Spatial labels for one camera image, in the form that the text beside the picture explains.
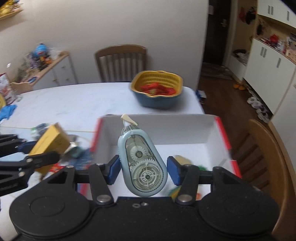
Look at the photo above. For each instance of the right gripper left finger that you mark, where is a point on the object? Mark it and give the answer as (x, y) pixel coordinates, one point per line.
(101, 176)

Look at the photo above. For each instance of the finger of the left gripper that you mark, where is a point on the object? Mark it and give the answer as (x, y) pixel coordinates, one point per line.
(11, 143)
(29, 164)

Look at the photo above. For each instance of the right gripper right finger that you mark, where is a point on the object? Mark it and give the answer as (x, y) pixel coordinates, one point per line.
(186, 178)

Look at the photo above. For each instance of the white embroidered sachet pouch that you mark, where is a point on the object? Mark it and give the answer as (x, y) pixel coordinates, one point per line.
(205, 175)

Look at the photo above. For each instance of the yellow rectangular box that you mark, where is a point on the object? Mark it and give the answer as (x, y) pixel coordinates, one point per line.
(54, 139)

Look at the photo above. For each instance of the light blue correction tape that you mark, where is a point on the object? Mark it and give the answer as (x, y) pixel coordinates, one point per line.
(144, 172)

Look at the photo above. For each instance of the blue patterned cloth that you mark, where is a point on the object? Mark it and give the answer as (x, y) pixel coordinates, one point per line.
(78, 157)

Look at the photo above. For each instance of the blue gloves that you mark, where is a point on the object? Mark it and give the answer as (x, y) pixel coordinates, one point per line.
(7, 111)

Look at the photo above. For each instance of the red white cardboard box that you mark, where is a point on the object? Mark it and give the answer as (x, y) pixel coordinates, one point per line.
(200, 138)

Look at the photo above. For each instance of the wooden chair at right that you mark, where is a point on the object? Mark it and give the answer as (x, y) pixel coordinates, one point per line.
(262, 164)

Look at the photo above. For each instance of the blue white carton on floor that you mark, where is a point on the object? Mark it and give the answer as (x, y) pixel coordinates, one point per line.
(201, 95)

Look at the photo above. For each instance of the low wooden sideboard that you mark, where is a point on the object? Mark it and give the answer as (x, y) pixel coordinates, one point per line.
(59, 73)

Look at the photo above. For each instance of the blue yellow colander bowl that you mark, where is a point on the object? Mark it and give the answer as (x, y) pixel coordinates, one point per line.
(157, 89)

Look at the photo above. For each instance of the blue globe toy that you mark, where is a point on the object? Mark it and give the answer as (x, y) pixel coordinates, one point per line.
(40, 51)

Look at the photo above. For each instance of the wooden chair behind table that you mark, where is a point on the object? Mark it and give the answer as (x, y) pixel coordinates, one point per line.
(120, 63)

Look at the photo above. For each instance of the dark wooden door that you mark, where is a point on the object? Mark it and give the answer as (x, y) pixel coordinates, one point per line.
(221, 26)

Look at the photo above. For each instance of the white cabinet wall unit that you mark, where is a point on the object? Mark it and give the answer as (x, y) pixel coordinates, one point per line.
(262, 52)

